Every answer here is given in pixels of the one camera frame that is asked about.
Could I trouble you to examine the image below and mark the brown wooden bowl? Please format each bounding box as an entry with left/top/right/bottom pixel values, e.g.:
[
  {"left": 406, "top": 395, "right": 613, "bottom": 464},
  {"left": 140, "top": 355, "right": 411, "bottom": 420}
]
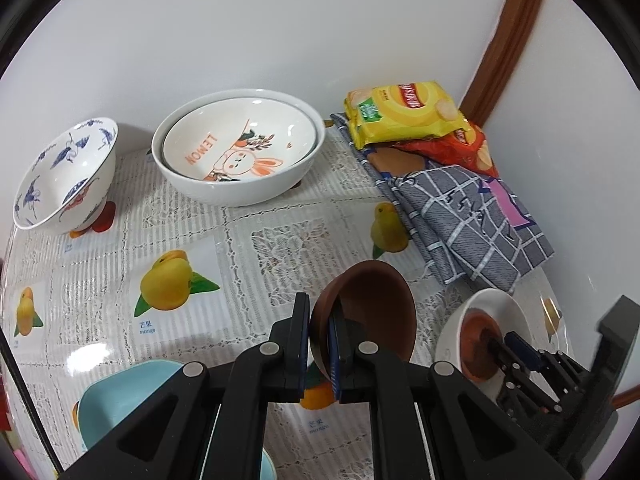
[
  {"left": 460, "top": 309, "right": 502, "bottom": 382},
  {"left": 309, "top": 260, "right": 416, "bottom": 376}
]

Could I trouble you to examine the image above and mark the brown wooden door frame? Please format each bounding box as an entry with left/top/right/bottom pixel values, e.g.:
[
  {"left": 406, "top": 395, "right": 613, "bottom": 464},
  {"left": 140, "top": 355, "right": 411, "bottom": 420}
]
[{"left": 460, "top": 0, "right": 544, "bottom": 127}]

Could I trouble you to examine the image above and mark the blue white porcelain bowl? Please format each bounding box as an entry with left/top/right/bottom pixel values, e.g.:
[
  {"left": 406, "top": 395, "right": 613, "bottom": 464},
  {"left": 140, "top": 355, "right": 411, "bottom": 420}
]
[{"left": 13, "top": 117, "right": 118, "bottom": 235}]

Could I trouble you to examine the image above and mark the light blue square plate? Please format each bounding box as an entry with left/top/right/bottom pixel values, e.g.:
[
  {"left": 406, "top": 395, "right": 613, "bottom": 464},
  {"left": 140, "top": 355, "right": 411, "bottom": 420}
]
[{"left": 63, "top": 350, "right": 300, "bottom": 479}]

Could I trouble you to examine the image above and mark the yellow chips bag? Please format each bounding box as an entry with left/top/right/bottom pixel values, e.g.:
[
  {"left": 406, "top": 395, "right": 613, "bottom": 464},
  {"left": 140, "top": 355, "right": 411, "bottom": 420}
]
[{"left": 344, "top": 81, "right": 471, "bottom": 150}]

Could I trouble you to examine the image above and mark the red chips bag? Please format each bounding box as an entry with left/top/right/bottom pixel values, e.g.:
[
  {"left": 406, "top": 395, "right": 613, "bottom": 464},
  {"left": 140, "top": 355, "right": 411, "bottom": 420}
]
[{"left": 394, "top": 122, "right": 499, "bottom": 178}]

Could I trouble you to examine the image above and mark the fruit print plastic tablecloth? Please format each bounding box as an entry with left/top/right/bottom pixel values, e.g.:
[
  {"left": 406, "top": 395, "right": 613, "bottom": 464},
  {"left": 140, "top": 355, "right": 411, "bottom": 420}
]
[{"left": 0, "top": 119, "right": 572, "bottom": 480}]

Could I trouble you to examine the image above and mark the lemon rabbit print bowl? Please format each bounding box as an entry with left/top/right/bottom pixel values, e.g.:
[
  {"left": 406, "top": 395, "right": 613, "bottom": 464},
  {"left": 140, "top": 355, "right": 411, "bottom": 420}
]
[{"left": 162, "top": 98, "right": 317, "bottom": 181}]

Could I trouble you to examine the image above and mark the large white ceramic bowl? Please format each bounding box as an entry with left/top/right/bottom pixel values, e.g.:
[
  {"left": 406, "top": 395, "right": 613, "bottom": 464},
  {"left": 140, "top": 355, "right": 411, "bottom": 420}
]
[{"left": 151, "top": 89, "right": 326, "bottom": 206}]

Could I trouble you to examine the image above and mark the grey checkered folded cloth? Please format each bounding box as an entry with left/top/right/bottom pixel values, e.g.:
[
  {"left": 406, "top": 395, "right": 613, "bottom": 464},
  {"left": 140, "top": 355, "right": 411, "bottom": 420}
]
[{"left": 331, "top": 114, "right": 554, "bottom": 294}]

